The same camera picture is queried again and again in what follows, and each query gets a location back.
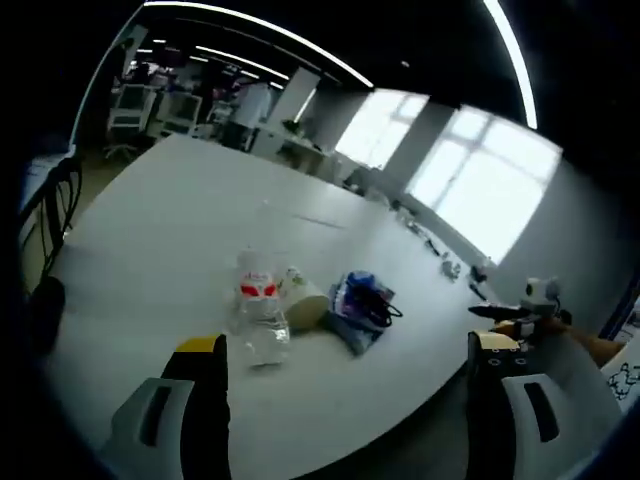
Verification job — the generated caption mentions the large window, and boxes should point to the large window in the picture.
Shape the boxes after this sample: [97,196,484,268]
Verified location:
[404,104,564,265]
[333,89,432,170]

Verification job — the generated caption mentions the black cable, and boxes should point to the black cable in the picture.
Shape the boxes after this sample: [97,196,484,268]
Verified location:
[349,285,404,330]

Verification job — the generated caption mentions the clear plastic water bottle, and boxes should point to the clear plastic water bottle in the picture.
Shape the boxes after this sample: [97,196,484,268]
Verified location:
[227,199,292,370]

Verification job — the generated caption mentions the white paper cup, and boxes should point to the white paper cup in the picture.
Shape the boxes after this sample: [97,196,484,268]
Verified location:
[277,264,332,335]

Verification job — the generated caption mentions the white mesh office chair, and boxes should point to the white mesh office chair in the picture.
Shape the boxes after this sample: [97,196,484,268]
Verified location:
[107,82,157,134]
[162,92,204,137]

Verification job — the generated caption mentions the white table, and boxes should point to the white table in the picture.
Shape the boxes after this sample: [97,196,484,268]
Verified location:
[42,133,506,480]

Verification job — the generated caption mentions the thin black cord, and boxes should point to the thin black cord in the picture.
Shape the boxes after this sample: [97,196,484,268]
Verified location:
[398,199,442,257]

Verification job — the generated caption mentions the black chair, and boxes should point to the black chair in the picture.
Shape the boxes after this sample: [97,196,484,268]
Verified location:
[19,154,84,281]

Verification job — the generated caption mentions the blue plastic bag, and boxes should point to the blue plastic bag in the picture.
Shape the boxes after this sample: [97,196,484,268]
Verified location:
[329,269,397,321]

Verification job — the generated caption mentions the ceiling light strip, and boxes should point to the ceiling light strip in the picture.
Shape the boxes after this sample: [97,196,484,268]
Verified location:
[142,0,375,89]
[482,0,539,129]

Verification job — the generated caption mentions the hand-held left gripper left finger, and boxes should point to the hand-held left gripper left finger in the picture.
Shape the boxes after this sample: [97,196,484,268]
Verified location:
[107,333,234,480]

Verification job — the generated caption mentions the small black tool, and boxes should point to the small black tool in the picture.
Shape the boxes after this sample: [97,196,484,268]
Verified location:
[468,263,490,297]

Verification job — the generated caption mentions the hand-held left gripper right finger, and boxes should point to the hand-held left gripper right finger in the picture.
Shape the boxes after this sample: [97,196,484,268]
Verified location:
[467,332,624,480]

